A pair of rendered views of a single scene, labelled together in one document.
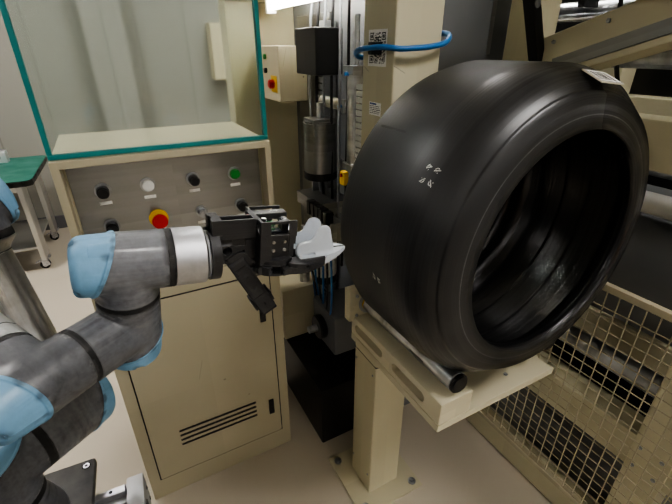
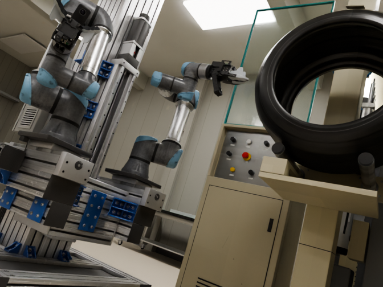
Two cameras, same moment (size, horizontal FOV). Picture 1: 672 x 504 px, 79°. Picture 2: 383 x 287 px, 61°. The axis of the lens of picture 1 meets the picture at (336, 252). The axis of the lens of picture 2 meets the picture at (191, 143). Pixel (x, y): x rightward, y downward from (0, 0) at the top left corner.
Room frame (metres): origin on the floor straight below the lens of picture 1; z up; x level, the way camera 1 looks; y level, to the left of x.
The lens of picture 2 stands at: (-0.16, -1.09, 0.54)
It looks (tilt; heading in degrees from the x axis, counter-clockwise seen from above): 14 degrees up; 62
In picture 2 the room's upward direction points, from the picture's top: 17 degrees clockwise
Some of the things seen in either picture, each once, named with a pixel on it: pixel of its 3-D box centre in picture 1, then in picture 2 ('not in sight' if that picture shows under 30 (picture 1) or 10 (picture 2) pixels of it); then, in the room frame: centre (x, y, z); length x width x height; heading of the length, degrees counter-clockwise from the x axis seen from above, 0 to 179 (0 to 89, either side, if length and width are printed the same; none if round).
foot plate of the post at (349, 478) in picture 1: (374, 470); not in sight; (1.06, -0.15, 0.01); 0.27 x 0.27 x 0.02; 28
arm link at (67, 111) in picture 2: not in sight; (70, 106); (-0.01, 0.36, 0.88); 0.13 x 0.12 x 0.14; 0
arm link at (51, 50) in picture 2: not in sight; (60, 49); (-0.14, 0.21, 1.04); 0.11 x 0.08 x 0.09; 90
